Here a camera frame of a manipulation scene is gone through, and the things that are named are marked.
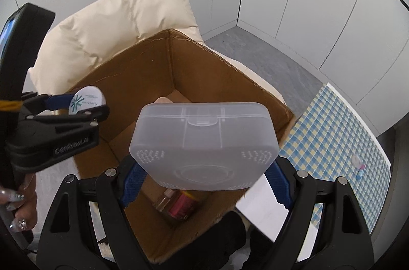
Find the small clear plastic jar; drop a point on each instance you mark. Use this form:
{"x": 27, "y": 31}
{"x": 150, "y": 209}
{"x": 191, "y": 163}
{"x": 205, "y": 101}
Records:
{"x": 356, "y": 161}

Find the small pink glass bottle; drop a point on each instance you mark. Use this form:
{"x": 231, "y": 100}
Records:
{"x": 164, "y": 199}

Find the brown cardboard box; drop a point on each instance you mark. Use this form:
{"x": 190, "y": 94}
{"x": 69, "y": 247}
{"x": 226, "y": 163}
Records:
{"x": 171, "y": 65}

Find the blue yellow checkered tablecloth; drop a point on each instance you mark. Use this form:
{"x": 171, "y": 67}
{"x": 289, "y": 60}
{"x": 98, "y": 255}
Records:
{"x": 325, "y": 138}

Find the red gold round tin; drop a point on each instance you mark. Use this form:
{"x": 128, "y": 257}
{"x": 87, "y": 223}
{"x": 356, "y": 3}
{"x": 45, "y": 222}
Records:
{"x": 184, "y": 204}

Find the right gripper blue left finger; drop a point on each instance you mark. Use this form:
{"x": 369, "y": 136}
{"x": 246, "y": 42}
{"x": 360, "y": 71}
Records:
{"x": 132, "y": 184}

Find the translucent plastic case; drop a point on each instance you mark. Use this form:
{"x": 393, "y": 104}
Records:
{"x": 204, "y": 146}

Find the black trouser leg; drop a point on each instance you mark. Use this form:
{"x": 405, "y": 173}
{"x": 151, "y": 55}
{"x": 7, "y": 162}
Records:
{"x": 213, "y": 249}

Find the cream padded armchair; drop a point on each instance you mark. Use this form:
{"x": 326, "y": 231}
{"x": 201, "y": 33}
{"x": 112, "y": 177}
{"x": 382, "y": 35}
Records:
{"x": 92, "y": 36}

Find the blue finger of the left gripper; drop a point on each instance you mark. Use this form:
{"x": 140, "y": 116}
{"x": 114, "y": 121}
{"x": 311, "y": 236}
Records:
{"x": 42, "y": 102}

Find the left hand with decorated nails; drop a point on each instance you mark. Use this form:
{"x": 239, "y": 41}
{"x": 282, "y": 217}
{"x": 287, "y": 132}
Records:
{"x": 23, "y": 202}

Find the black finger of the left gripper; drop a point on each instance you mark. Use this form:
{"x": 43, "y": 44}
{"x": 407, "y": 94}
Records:
{"x": 66, "y": 122}

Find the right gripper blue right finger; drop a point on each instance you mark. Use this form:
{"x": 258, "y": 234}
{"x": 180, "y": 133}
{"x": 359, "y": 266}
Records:
{"x": 279, "y": 185}

